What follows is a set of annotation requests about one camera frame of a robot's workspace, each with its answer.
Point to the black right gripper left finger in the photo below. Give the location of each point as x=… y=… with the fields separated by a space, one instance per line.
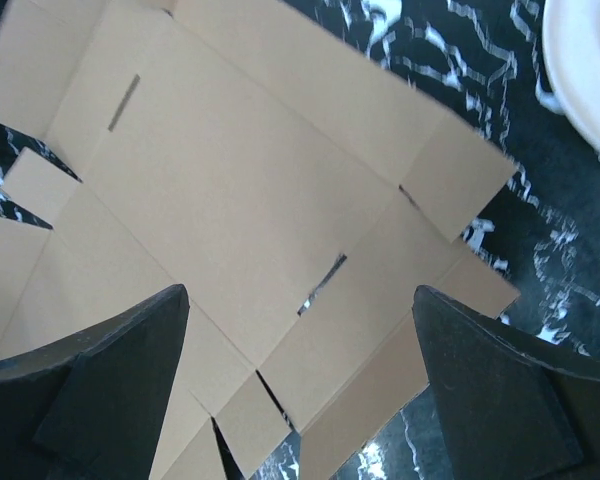
x=91 y=405

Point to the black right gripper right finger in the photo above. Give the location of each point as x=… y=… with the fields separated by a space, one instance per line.
x=510 y=405

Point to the brown cardboard box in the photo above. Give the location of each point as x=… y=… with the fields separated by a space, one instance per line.
x=298 y=191

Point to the pink plate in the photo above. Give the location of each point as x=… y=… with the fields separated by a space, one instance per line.
x=571 y=48

